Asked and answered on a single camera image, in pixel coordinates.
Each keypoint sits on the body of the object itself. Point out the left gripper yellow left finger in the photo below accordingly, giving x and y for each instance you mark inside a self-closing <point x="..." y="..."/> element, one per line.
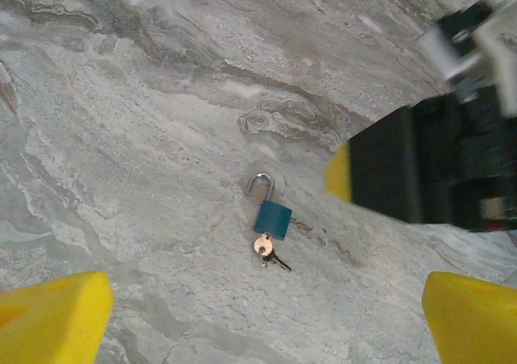
<point x="52" y="323"/>

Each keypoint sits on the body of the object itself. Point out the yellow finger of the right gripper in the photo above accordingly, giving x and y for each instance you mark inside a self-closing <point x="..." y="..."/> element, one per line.
<point x="338" y="172"/>

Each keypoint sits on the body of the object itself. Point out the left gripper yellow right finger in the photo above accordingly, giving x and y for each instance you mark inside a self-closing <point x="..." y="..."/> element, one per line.
<point x="476" y="323"/>

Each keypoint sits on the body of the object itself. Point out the teal padlock with steel shackle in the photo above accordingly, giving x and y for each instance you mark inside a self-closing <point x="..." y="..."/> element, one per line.
<point x="274" y="218"/>

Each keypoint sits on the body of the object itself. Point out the white black wrist camera box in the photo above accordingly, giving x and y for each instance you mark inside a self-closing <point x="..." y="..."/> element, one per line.
<point x="464" y="37"/>

